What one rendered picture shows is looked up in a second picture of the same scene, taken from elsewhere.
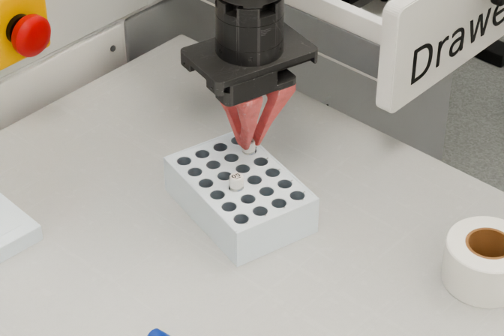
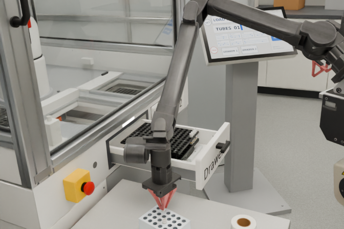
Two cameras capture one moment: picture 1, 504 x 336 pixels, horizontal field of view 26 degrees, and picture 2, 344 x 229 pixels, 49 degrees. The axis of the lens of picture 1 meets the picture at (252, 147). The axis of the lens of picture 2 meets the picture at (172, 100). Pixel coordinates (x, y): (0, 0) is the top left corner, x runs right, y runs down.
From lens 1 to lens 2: 0.26 m
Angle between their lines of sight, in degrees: 21
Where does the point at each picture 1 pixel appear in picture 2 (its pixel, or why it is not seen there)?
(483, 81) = not seen: hidden behind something
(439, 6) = (208, 156)
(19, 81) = (80, 204)
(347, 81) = not seen: hidden behind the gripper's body
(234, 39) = (159, 177)
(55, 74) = (89, 199)
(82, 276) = not seen: outside the picture
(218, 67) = (155, 186)
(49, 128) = (93, 217)
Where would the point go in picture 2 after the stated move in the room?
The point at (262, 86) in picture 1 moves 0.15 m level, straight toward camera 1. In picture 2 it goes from (169, 189) to (186, 223)
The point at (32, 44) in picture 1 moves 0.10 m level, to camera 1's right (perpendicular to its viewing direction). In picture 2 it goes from (90, 190) to (125, 184)
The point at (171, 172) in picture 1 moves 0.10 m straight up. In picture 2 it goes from (142, 222) to (140, 192)
